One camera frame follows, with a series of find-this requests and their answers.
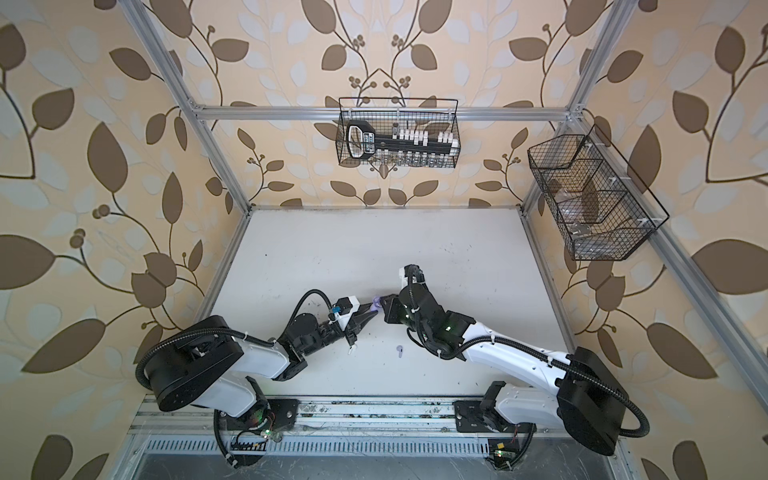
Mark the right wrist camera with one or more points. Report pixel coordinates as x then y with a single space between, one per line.
411 275

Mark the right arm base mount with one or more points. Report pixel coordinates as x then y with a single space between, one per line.
472 417

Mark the black wire basket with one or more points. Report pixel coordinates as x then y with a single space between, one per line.
599 207
431 113

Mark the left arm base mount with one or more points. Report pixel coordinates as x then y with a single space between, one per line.
273 414

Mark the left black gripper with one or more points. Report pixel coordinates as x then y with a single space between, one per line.
356 327

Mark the black wire basket right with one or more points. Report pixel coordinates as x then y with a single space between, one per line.
599 207

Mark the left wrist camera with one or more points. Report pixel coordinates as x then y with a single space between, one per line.
345 306

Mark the purple round charging case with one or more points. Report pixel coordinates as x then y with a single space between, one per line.
377 305

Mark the black wire basket centre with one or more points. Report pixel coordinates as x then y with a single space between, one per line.
431 113

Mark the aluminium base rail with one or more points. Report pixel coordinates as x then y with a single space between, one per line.
320 413

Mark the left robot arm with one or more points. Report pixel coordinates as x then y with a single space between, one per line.
210 365

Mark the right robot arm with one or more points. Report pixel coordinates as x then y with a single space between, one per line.
581 395

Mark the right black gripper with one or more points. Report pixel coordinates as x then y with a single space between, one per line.
394 301

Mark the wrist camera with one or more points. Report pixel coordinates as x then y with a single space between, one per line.
411 275
345 306

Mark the black tool with white bits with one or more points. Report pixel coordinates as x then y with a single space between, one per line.
364 142

